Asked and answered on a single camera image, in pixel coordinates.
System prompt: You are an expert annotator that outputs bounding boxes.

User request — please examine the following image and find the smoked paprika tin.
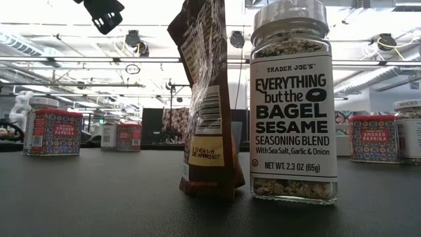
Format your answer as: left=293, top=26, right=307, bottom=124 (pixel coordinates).
left=349, top=115, right=401, bottom=164
left=115, top=122, right=143, bottom=152
left=31, top=108, right=84, bottom=157

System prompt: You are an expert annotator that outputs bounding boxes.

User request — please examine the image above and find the long ceiling light strip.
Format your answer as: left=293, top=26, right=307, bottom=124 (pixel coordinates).
left=332, top=60, right=421, bottom=66
left=0, top=56, right=251, bottom=64

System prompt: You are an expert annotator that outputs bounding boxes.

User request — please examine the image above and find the horizontal ceiling pipe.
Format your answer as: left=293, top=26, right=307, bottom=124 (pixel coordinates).
left=0, top=82, right=146, bottom=88

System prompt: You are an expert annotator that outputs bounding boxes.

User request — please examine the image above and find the black metal stand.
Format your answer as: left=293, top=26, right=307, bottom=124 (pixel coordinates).
left=165, top=78, right=191, bottom=145

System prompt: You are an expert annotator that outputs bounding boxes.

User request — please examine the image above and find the black upright panel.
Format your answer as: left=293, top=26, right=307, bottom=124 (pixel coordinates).
left=141, top=107, right=164, bottom=145

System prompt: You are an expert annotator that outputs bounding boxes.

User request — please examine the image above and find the white robot figure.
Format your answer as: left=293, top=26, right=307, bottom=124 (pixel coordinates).
left=9, top=91, right=36, bottom=132

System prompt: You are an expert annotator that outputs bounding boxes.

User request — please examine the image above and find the cream dotted cloth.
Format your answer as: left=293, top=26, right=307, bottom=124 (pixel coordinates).
left=162, top=107, right=190, bottom=145

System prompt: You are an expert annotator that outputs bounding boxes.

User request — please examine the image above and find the round grey ceiling device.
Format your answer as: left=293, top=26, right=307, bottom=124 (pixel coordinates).
left=229, top=30, right=246, bottom=49

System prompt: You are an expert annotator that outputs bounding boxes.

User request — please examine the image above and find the black curved tube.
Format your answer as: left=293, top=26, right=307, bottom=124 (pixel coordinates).
left=0, top=120, right=26, bottom=143

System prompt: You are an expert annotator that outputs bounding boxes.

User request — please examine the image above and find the teal patterned cloth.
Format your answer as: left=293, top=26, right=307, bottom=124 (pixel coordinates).
left=335, top=110, right=355, bottom=136

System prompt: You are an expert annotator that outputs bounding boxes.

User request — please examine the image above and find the black ceiling device yellow cable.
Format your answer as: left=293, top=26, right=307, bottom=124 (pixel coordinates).
left=136, top=39, right=150, bottom=57

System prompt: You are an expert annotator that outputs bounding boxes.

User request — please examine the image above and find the ribbed ceiling air duct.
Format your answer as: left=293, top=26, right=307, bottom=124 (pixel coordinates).
left=0, top=31, right=45, bottom=57
left=334, top=65, right=401, bottom=96

